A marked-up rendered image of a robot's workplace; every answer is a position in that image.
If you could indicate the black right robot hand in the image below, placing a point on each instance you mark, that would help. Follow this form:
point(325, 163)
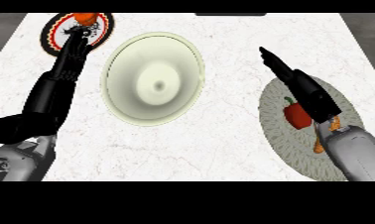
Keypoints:
point(307, 92)

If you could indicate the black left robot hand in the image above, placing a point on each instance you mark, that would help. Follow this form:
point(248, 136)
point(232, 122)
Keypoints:
point(53, 82)

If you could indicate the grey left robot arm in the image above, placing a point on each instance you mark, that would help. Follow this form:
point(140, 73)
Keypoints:
point(22, 158)

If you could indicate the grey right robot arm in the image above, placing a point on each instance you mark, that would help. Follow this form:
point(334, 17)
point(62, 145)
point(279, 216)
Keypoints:
point(353, 152)

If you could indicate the red bell pepper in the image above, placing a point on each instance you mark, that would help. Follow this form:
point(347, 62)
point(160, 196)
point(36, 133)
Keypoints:
point(297, 115)

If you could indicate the grey round placemat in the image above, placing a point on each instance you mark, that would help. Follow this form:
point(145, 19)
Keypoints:
point(288, 142)

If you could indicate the pale green bowl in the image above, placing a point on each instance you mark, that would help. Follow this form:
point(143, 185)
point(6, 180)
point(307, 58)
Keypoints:
point(152, 78)

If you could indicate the round patterned black-rimmed plate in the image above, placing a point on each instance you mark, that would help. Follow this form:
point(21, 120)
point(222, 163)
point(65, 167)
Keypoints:
point(56, 36)

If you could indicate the orange carrot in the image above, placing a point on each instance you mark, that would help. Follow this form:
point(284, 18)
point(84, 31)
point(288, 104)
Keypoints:
point(319, 147)

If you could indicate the orange fruit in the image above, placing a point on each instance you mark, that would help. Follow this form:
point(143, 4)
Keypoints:
point(86, 18)

